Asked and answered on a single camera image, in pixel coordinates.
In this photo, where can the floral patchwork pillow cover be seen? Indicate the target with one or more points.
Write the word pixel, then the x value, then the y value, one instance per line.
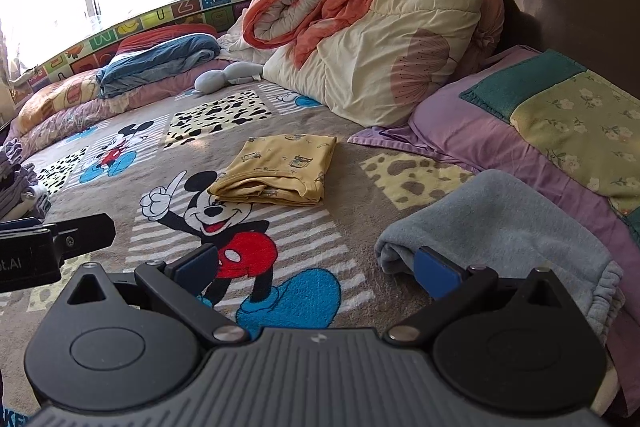
pixel 575 117

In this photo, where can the cartoon mouse printed blanket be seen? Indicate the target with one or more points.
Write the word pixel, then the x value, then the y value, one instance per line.
pixel 325 227

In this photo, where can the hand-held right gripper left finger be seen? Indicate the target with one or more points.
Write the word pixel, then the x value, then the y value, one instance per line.
pixel 197 264

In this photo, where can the red pillow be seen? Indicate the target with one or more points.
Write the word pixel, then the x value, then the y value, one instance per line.
pixel 165 32

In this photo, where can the yellow printed pants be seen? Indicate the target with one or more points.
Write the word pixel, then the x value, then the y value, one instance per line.
pixel 280 162

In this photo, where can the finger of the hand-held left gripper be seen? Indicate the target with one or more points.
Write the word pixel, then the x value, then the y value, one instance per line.
pixel 90 232

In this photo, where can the pink purple quilt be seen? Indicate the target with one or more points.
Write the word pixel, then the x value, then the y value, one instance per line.
pixel 150 94

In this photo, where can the blue folded blanket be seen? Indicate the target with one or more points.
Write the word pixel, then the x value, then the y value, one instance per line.
pixel 150 62

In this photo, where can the grey plush toy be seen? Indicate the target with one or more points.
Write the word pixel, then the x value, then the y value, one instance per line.
pixel 220 77

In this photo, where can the white quilt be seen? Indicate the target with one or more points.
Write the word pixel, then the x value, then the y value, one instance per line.
pixel 240 44

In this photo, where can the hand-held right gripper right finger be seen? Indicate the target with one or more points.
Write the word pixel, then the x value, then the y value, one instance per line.
pixel 437 272

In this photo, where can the grey blue sweatpants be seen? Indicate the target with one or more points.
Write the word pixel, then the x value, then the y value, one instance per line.
pixel 500 217

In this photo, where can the colourful alphabet play mat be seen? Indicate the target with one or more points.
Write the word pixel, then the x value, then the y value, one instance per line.
pixel 100 42

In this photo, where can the purple pillow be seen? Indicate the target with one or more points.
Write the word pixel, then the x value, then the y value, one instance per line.
pixel 475 132

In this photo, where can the stack of folded grey clothes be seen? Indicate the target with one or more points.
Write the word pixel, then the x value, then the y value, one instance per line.
pixel 20 192

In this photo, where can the cream floral quilt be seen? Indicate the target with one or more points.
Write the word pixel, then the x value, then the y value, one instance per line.
pixel 390 47

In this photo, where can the orange printed pillow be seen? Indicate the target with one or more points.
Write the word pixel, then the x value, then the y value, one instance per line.
pixel 60 97

